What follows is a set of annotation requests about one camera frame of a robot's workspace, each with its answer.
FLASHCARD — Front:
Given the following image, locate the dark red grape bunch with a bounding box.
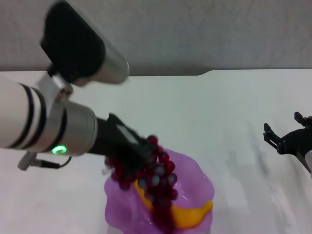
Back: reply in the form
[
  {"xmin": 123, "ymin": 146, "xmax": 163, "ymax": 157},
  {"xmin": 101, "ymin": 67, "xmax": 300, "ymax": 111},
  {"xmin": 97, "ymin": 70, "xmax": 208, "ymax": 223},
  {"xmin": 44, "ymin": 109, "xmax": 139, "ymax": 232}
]
[{"xmin": 102, "ymin": 135, "xmax": 180, "ymax": 232}]

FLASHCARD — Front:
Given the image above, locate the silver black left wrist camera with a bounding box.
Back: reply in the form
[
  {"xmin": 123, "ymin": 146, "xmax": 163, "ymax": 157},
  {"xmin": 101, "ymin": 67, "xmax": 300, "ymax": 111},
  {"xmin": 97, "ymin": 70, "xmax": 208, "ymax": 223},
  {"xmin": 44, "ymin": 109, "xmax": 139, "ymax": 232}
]
[{"xmin": 36, "ymin": 0, "xmax": 132, "ymax": 103}]

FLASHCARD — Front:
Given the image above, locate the yellow banana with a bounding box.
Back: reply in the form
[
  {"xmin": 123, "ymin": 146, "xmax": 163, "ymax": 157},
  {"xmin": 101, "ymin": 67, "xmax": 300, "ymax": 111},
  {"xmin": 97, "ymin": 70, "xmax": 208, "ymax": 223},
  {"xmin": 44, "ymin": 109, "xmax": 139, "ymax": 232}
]
[{"xmin": 133, "ymin": 180, "xmax": 214, "ymax": 229}]

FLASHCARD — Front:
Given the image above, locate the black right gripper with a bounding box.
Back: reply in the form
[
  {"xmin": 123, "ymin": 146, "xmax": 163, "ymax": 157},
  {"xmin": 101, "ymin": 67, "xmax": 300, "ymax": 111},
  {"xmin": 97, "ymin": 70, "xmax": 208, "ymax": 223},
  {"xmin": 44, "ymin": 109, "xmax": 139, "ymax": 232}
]
[{"xmin": 263, "ymin": 111, "xmax": 312, "ymax": 156}]

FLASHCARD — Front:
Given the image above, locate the translucent purple wavy plate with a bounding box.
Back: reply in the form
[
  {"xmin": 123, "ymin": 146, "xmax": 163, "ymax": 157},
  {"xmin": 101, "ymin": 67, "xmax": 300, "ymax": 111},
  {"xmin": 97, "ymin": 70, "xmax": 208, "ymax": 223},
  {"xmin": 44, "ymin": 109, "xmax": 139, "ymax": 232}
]
[{"xmin": 104, "ymin": 148, "xmax": 215, "ymax": 234}]

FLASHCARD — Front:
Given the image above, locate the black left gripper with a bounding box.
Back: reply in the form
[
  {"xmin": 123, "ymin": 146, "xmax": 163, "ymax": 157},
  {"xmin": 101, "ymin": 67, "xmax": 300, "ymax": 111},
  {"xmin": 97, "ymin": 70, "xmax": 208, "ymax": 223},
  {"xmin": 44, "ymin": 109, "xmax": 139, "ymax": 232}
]
[{"xmin": 94, "ymin": 113, "xmax": 156, "ymax": 172}]

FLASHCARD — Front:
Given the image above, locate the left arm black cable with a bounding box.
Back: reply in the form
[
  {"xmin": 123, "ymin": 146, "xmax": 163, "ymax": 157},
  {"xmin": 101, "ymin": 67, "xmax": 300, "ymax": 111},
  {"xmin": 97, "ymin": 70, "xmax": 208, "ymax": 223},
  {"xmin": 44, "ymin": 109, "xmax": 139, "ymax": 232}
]
[{"xmin": 17, "ymin": 151, "xmax": 73, "ymax": 171}]

